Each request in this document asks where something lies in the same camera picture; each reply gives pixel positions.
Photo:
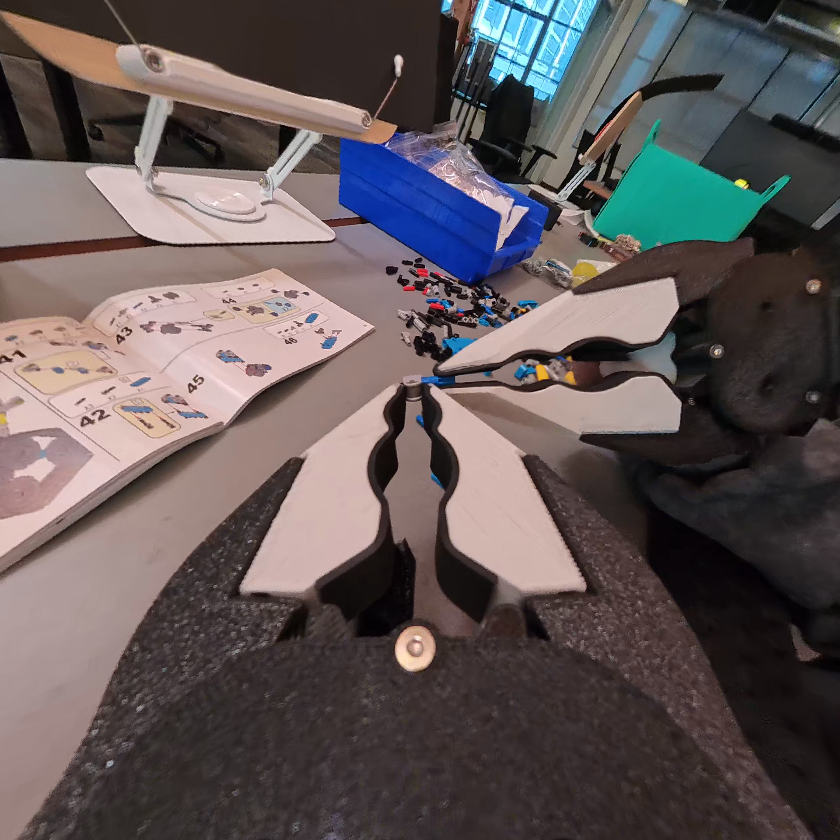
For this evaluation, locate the green felt bag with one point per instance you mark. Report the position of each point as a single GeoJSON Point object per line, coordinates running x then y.
{"type": "Point", "coordinates": [676, 197]}

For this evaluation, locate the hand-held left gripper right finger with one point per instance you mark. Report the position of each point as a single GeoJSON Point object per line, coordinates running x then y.
{"type": "Point", "coordinates": [512, 518]}

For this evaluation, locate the pile of small building pieces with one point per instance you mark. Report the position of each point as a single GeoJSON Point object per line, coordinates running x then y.
{"type": "Point", "coordinates": [453, 295]}

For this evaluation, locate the black office chair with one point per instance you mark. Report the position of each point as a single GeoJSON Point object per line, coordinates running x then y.
{"type": "Point", "coordinates": [512, 118]}

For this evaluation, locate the window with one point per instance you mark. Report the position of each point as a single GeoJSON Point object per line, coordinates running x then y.
{"type": "Point", "coordinates": [525, 46]}

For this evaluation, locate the open instruction booklet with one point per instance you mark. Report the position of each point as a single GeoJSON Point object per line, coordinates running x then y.
{"type": "Point", "coordinates": [164, 367]}

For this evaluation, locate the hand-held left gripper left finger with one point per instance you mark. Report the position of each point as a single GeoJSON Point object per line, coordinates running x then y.
{"type": "Point", "coordinates": [315, 512]}

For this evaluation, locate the grey desk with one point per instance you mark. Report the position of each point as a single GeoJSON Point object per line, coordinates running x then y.
{"type": "Point", "coordinates": [197, 525]}

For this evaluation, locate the wooden board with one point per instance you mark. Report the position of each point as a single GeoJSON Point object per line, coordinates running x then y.
{"type": "Point", "coordinates": [617, 121]}

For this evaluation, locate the blue storage bin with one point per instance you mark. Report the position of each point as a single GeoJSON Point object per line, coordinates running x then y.
{"type": "Point", "coordinates": [407, 197]}

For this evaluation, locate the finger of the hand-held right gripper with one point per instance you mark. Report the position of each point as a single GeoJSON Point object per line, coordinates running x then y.
{"type": "Point", "coordinates": [590, 318]}
{"type": "Point", "coordinates": [623, 407]}

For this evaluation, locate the black partition panel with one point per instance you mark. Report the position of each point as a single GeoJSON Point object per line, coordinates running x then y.
{"type": "Point", "coordinates": [295, 39]}

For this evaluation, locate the yellow item in clear bag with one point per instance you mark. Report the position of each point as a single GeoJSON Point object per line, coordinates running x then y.
{"type": "Point", "coordinates": [590, 272]}

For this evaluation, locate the wooden top desk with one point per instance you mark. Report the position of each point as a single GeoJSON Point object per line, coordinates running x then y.
{"type": "Point", "coordinates": [59, 49]}

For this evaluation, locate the twine bundle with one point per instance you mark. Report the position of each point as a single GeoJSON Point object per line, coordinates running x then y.
{"type": "Point", "coordinates": [627, 244]}

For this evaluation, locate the grey connector piece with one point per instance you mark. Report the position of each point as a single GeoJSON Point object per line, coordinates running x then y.
{"type": "Point", "coordinates": [412, 388]}

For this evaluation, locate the white folding stand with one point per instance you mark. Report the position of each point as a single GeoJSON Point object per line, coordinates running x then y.
{"type": "Point", "coordinates": [574, 184]}
{"type": "Point", "coordinates": [275, 226]}

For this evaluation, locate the person's right forearm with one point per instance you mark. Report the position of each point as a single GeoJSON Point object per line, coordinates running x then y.
{"type": "Point", "coordinates": [754, 512]}

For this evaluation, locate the bundle of clear plastic bags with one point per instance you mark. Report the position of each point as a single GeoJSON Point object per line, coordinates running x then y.
{"type": "Point", "coordinates": [459, 170]}

